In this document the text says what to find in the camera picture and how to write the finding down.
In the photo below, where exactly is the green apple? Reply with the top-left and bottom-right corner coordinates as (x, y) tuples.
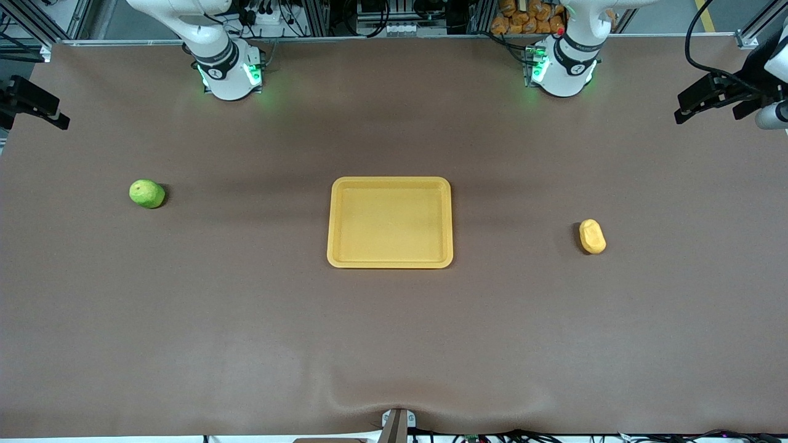
(129, 179), (166, 209)

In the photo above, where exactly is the yellow potato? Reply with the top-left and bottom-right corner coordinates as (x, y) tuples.
(579, 218), (607, 255)

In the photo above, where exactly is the yellow plastic tray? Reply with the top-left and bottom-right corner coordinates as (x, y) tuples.
(326, 176), (454, 269)

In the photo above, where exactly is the box of orange items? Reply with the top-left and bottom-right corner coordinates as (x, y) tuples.
(490, 0), (568, 35)

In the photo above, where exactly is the white power strip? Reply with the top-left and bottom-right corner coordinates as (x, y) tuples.
(247, 6), (291, 26)

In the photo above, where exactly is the brown table mat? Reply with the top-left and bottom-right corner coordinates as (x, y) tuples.
(0, 36), (788, 439)

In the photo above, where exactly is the aluminium table edge rail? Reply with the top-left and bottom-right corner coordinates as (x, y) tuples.
(52, 33), (749, 47)

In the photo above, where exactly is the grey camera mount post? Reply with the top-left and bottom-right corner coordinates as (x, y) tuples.
(381, 408), (417, 443)

